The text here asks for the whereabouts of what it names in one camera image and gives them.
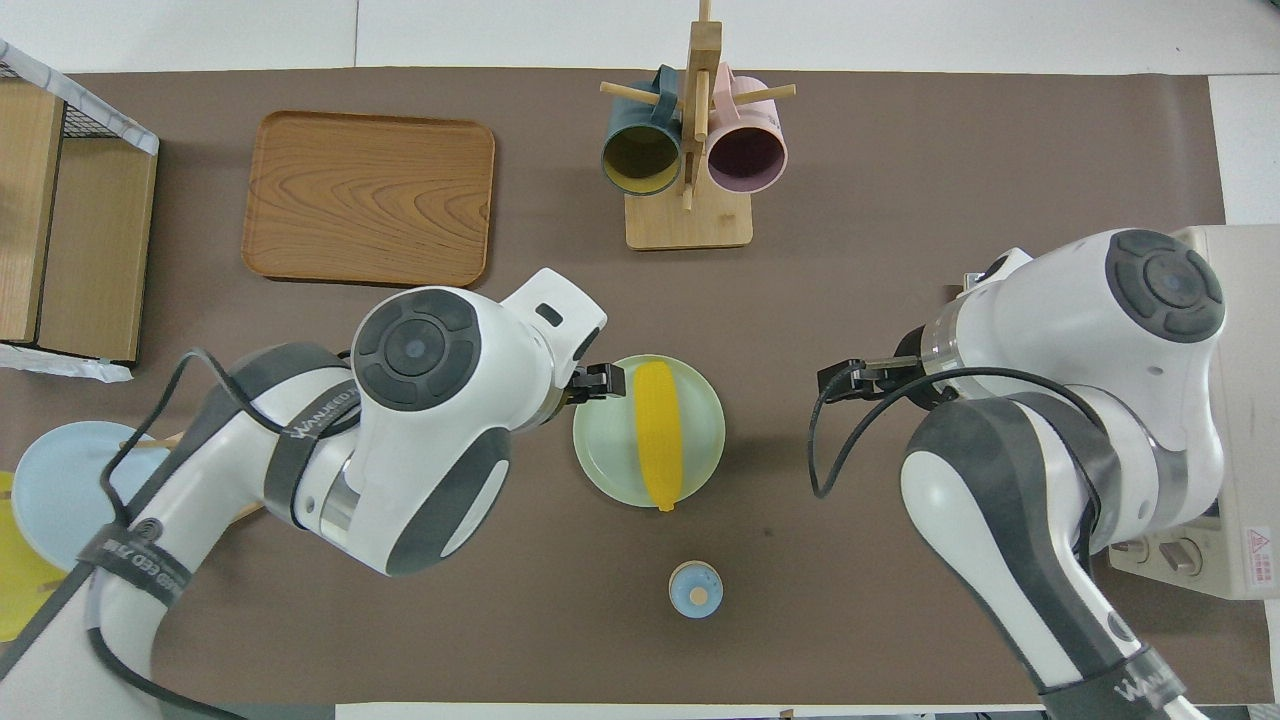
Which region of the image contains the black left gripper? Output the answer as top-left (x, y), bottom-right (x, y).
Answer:
top-left (565, 362), bottom-right (628, 407)

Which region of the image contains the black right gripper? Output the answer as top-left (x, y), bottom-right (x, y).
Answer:
top-left (817, 360), bottom-right (947, 412)

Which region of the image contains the yellow corn cob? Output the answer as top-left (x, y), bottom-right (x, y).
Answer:
top-left (635, 360), bottom-right (684, 512)

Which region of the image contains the pale green plate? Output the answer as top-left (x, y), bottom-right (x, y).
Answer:
top-left (573, 353), bottom-right (727, 508)

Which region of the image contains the white toaster oven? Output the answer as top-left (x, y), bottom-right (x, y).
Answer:
top-left (1105, 225), bottom-right (1280, 601)

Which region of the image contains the wooden mug rack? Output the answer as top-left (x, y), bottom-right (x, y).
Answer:
top-left (600, 0), bottom-right (798, 251)

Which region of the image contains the brown table mat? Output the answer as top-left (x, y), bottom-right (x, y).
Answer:
top-left (0, 68), bottom-right (1271, 706)

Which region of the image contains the dark blue mug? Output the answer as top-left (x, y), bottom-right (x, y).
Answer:
top-left (601, 65), bottom-right (684, 197)

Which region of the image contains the small blue bell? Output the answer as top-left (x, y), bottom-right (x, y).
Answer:
top-left (668, 561), bottom-right (724, 619)

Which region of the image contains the pink mug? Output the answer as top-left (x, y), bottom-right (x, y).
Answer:
top-left (706, 63), bottom-right (789, 195)

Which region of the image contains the brown wooden tray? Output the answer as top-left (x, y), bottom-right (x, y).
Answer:
top-left (242, 110), bottom-right (496, 288)

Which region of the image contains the light blue plate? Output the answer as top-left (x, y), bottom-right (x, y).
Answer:
top-left (12, 420), bottom-right (173, 571)

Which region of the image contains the wooden shelf box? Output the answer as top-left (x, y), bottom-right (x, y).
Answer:
top-left (0, 38), bottom-right (161, 383)

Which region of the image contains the yellow plate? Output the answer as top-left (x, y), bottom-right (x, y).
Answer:
top-left (0, 470), bottom-right (71, 643)

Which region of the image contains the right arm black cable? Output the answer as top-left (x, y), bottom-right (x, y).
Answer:
top-left (808, 355), bottom-right (1106, 561)

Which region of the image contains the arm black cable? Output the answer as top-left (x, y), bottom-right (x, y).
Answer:
top-left (85, 348), bottom-right (361, 720)
top-left (808, 355), bottom-right (1106, 561)

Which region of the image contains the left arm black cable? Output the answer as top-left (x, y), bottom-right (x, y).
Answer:
top-left (85, 348), bottom-right (361, 720)

